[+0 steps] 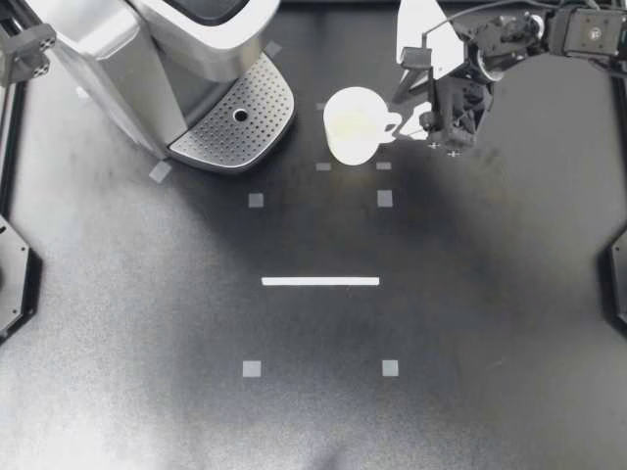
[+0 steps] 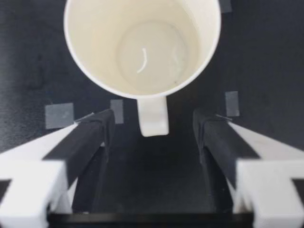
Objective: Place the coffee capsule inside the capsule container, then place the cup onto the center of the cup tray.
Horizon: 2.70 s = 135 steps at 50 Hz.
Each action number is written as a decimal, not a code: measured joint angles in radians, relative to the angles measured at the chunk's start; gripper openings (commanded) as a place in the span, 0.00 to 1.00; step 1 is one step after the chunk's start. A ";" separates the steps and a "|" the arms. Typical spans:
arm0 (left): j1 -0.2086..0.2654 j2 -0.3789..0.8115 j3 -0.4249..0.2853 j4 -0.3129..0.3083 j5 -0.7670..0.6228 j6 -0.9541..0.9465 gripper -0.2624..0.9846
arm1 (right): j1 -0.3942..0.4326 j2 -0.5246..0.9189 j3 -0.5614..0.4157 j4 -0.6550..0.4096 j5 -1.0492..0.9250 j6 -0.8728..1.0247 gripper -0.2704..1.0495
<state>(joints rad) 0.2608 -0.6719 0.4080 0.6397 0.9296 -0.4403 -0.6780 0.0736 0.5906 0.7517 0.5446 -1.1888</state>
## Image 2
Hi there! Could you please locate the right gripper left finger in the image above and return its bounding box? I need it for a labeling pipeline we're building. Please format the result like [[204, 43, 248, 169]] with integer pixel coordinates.
[[0, 108, 116, 228]]

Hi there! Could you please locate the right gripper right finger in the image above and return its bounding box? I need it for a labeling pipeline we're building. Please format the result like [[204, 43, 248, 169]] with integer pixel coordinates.
[[192, 108, 304, 228]]

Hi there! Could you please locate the white mug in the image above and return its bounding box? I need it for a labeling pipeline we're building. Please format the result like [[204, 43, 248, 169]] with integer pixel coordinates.
[[63, 0, 222, 138]]

